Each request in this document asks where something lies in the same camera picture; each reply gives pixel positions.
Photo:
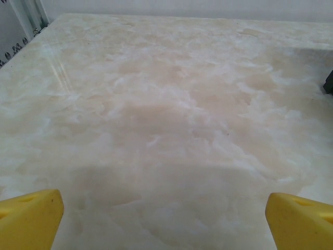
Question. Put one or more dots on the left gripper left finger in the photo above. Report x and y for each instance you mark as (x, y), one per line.
(28, 224)

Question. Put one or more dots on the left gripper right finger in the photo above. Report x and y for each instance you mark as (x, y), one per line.
(301, 226)

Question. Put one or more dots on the black plastic bin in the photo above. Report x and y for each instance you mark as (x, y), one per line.
(328, 83)

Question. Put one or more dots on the aluminium frame post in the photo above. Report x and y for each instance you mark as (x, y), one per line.
(32, 15)

